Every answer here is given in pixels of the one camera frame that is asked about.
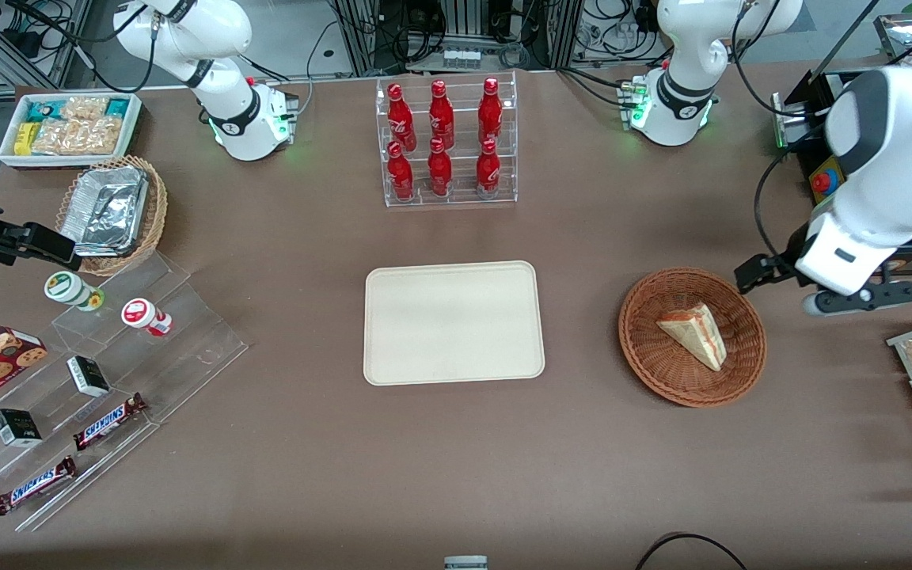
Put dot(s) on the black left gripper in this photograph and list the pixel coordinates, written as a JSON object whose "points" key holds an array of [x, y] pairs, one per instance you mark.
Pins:
{"points": [[780, 267]]}

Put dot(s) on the triangular sandwich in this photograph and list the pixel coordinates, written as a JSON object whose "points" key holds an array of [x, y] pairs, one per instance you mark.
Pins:
{"points": [[697, 336]]}

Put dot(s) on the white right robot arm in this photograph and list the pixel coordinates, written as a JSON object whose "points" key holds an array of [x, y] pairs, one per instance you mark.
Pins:
{"points": [[230, 119]]}

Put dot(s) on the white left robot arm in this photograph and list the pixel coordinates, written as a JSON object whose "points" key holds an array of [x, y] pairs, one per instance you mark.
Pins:
{"points": [[891, 158]]}

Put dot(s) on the light wicker basket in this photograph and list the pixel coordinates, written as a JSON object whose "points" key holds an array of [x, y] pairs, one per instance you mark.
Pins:
{"points": [[157, 214]]}

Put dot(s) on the brown wicker basket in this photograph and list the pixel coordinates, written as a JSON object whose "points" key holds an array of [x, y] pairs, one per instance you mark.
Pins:
{"points": [[646, 348]]}

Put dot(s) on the beige plastic tray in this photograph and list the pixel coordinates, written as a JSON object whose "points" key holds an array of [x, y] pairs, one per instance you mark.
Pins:
{"points": [[454, 324]]}

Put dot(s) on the green lid yogurt bottle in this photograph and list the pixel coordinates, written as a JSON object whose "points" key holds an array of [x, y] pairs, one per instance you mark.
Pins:
{"points": [[68, 287]]}

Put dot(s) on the aluminium foil container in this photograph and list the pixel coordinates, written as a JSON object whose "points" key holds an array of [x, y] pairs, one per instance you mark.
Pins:
{"points": [[104, 210]]}

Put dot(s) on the yellow snack packet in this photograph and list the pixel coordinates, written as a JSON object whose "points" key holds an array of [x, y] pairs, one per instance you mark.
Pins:
{"points": [[26, 138]]}

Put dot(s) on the red warmer knob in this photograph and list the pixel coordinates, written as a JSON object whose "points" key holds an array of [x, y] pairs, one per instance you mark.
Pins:
{"points": [[822, 184]]}

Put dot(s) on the large clear cracker bag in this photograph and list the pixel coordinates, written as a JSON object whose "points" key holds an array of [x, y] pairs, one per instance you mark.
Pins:
{"points": [[80, 136]]}

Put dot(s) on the red lid yogurt bottle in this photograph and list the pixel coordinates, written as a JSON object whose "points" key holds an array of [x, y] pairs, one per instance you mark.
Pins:
{"points": [[141, 314]]}

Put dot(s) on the teal snack packet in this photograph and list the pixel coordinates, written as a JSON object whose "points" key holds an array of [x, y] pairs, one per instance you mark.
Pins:
{"points": [[117, 107], [46, 111]]}

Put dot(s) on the small black box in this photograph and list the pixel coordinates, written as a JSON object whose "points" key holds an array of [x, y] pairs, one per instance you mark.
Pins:
{"points": [[88, 376], [17, 427]]}

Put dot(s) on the small clear cracker bag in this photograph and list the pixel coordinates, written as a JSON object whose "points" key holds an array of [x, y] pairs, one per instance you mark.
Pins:
{"points": [[84, 108]]}

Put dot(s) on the white snack bin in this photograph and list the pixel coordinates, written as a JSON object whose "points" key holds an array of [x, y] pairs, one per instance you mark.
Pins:
{"points": [[131, 134]]}

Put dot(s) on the black food warmer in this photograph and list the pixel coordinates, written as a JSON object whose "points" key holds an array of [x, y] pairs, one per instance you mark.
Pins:
{"points": [[808, 99]]}

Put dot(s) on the clear acrylic stepped stand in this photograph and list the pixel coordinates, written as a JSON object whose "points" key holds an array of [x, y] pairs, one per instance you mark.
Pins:
{"points": [[187, 348]]}

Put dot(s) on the snickers chocolate bar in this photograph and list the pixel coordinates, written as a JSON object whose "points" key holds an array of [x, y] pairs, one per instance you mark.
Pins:
{"points": [[108, 422], [32, 486]]}

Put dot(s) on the red cola bottle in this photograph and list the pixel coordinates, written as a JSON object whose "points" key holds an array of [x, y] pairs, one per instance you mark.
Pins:
{"points": [[401, 123], [441, 119], [490, 115], [439, 174], [400, 178], [488, 174]]}

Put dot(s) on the clear acrylic bottle rack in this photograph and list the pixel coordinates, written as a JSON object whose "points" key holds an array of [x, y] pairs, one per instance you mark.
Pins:
{"points": [[460, 194]]}

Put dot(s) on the grey table edge device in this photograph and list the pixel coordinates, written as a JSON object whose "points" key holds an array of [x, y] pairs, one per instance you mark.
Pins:
{"points": [[465, 563]]}

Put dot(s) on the aluminium frame rack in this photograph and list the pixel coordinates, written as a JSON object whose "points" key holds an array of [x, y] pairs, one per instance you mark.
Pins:
{"points": [[361, 39]]}

